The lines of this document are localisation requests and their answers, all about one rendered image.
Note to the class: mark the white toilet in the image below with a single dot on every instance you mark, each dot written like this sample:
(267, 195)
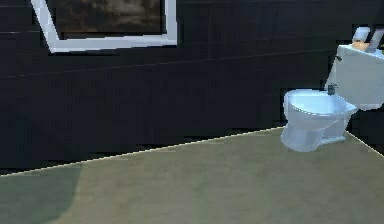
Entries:
(356, 76)

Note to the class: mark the white framed window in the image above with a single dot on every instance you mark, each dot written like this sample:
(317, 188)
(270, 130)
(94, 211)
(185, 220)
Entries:
(110, 42)

